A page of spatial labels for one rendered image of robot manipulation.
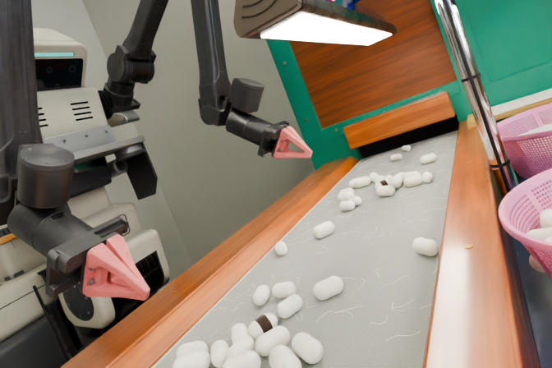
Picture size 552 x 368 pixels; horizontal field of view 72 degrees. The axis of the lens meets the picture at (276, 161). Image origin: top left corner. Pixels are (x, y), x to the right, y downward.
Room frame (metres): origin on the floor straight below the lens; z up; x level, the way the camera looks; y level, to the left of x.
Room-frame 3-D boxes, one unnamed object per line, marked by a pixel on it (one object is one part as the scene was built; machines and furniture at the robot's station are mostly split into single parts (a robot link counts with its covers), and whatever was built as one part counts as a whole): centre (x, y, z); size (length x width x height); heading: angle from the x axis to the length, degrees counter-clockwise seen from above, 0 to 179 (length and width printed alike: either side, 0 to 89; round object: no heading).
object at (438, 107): (1.10, -0.37, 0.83); 0.30 x 0.06 x 0.07; 60
